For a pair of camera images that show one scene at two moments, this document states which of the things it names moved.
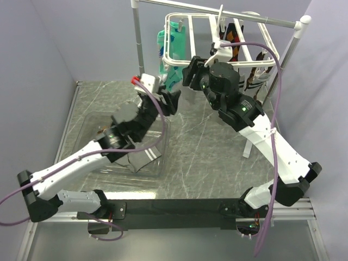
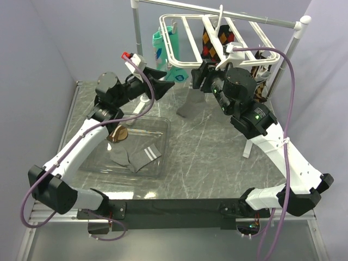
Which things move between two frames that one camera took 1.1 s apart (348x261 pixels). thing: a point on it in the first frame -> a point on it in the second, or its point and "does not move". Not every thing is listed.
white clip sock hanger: x=204 y=38 does not move
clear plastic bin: x=92 y=123 does not move
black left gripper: x=172 y=98 -> x=159 y=87
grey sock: x=138 y=160 does not move
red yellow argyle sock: x=221 y=33 -> x=209 y=51
